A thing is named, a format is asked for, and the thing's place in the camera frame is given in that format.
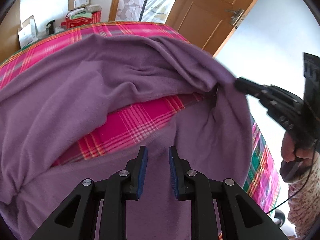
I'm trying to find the purple fleece garment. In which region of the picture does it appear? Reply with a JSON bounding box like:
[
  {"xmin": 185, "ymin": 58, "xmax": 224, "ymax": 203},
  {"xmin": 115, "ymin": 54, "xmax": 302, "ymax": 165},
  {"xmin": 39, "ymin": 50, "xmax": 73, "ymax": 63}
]
[{"xmin": 1, "ymin": 35, "xmax": 252, "ymax": 239}]

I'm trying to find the floral sleeve forearm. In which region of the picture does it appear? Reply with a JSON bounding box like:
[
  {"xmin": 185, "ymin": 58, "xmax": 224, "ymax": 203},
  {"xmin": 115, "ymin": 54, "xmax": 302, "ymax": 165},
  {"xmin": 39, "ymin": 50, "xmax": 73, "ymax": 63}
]
[{"xmin": 288, "ymin": 158, "xmax": 319, "ymax": 239}]

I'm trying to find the person's right hand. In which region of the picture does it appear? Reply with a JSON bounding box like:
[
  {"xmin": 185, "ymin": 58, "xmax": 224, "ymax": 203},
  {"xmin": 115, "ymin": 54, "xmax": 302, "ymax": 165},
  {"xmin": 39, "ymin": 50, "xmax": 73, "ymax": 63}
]
[{"xmin": 281, "ymin": 132, "xmax": 313, "ymax": 166}]

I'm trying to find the wooden door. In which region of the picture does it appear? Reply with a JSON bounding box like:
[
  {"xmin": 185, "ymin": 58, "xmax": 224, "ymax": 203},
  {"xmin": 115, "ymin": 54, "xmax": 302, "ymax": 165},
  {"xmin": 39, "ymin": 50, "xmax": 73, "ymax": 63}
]
[{"xmin": 166, "ymin": 0, "xmax": 258, "ymax": 56}]

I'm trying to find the pink plaid bed cover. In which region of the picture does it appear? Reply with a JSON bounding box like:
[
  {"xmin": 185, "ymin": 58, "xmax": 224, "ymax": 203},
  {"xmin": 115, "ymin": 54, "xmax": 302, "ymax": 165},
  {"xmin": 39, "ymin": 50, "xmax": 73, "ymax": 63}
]
[{"xmin": 1, "ymin": 22, "xmax": 280, "ymax": 211}]

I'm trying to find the wooden wardrobe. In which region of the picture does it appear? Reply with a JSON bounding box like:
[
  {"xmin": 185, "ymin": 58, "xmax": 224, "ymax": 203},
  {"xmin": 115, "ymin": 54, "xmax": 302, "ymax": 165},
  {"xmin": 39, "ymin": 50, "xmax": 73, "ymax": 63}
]
[{"xmin": 0, "ymin": 0, "xmax": 21, "ymax": 62}]

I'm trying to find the black spray bottle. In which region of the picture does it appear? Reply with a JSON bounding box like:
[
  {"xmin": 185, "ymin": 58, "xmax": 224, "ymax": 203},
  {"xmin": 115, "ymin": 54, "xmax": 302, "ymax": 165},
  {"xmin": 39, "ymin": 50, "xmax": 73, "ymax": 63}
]
[{"xmin": 46, "ymin": 20, "xmax": 55, "ymax": 35}]

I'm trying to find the white small box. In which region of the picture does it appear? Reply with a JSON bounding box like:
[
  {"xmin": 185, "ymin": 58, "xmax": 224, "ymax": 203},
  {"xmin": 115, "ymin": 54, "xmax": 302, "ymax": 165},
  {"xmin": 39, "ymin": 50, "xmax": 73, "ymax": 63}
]
[{"xmin": 18, "ymin": 15, "xmax": 38, "ymax": 49}]

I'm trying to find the black cable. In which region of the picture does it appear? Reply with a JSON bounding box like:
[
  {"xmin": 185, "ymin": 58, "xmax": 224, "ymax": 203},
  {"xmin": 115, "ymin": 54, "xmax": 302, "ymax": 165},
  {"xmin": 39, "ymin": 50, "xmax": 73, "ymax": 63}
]
[{"xmin": 266, "ymin": 142, "xmax": 318, "ymax": 215}]

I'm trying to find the metal door handle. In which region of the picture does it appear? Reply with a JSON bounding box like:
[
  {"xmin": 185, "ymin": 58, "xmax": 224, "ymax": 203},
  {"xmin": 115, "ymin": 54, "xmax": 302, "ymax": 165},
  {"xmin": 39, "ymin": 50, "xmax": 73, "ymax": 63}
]
[{"xmin": 225, "ymin": 9, "xmax": 245, "ymax": 27}]

